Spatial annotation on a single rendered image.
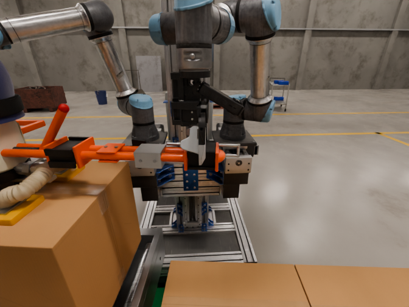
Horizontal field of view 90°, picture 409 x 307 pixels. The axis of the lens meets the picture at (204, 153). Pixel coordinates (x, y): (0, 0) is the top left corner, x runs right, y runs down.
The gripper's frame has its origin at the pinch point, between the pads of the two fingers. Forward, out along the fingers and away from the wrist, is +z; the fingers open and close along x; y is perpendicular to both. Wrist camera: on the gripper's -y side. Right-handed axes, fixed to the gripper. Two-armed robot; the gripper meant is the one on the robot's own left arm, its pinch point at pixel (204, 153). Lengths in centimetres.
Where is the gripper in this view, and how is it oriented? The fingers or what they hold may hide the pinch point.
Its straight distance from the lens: 53.4
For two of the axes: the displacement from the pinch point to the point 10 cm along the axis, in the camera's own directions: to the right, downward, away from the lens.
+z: 0.0, 9.1, 4.1
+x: -0.6, 4.1, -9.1
